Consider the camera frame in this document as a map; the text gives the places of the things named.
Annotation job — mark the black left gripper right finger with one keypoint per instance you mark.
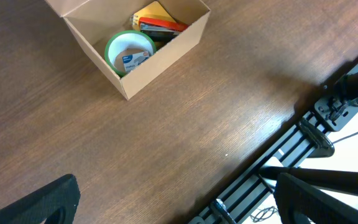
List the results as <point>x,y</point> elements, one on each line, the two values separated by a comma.
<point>299,202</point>

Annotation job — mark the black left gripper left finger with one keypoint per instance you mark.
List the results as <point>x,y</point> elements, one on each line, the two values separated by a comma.
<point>55,202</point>

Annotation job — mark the small white blue box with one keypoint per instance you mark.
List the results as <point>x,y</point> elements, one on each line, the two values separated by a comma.
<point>132,61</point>

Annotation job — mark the green tape roll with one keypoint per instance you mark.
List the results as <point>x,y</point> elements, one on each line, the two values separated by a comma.
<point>126,43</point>

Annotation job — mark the brown cardboard box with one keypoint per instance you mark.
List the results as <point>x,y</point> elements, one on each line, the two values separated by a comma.
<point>94,22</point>

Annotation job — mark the yellow spiral notepad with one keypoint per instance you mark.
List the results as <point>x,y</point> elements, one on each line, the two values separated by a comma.
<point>154,10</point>

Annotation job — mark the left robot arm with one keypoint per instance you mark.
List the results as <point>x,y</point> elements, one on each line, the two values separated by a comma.
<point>341,181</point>

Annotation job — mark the black rail clamp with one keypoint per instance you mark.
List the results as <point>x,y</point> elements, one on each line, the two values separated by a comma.
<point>323,146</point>

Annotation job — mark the black aluminium rail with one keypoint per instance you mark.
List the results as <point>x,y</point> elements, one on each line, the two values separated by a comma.
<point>329,114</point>

